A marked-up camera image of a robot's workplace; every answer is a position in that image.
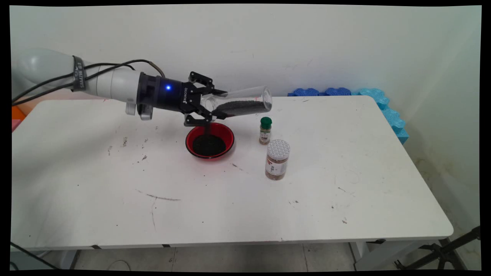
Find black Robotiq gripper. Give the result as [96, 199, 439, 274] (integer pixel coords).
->
[136, 71, 228, 127]

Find clear jar with black seeds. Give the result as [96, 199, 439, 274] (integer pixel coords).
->
[200, 86, 273, 119]

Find red bowl with black seeds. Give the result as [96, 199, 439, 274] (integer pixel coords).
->
[185, 122, 235, 159]

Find green-capped spice bottle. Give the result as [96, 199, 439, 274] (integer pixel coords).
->
[259, 117, 273, 145]

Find white-lidded jar of nuts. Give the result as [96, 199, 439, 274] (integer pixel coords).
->
[265, 139, 291, 181]

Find light blue foam tiles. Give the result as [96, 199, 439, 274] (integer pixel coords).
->
[358, 88, 410, 145]

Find white table leg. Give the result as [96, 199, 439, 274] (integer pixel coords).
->
[349, 241, 442, 271]

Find black tripod stand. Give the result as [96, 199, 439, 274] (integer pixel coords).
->
[394, 225, 481, 271]

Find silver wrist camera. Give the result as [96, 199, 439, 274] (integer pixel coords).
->
[126, 99, 155, 121]

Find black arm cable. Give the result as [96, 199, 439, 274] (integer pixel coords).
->
[12, 63, 135, 106]
[12, 59, 165, 106]

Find black velcro strap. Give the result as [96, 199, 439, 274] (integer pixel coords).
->
[72, 56, 88, 92]

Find black floor cable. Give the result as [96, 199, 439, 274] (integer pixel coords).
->
[11, 241, 60, 270]

